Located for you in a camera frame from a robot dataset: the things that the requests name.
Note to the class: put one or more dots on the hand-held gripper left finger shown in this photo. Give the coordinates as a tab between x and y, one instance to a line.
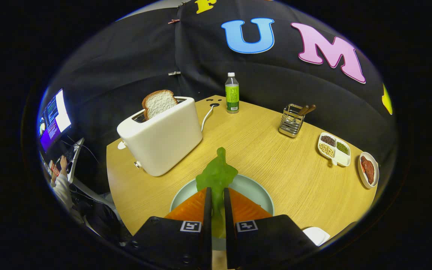
207	210

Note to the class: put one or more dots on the computer monitor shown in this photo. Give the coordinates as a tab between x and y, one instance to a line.
56	116

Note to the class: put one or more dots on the yellow soybeans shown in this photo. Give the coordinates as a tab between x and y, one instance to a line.
326	150

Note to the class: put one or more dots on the green lettuce leaf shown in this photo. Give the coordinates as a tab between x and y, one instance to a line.
216	176

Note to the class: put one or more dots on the orange cloth clip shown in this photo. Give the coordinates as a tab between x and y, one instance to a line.
174	21

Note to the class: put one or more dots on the grey laptop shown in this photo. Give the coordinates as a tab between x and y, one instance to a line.
74	161

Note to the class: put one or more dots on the white divided dish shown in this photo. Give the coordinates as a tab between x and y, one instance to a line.
342	159

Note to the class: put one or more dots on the white cloth clip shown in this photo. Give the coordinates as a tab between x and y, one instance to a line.
174	73

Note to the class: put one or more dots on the green label drink bottle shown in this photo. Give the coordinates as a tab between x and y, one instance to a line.
232	95

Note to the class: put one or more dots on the black backdrop cloth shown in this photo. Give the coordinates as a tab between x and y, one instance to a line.
126	67

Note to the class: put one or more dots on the green mung beans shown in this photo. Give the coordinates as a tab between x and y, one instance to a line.
342	147

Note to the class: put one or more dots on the round white plate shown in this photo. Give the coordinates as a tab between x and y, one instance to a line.
363	179

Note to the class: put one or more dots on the square white plate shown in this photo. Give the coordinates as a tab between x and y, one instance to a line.
315	235

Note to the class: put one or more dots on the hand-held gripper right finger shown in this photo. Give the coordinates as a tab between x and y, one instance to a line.
228	210

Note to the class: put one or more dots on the toasted bread slice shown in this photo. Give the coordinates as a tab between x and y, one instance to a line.
159	103

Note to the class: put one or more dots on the pale green plate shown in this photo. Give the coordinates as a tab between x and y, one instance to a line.
249	189

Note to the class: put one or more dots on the red meat slice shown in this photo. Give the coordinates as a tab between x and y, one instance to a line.
368	169

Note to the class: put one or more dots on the white toaster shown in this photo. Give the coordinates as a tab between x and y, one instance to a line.
163	142

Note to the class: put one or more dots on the dark red beans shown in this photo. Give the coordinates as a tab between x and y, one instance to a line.
328	140

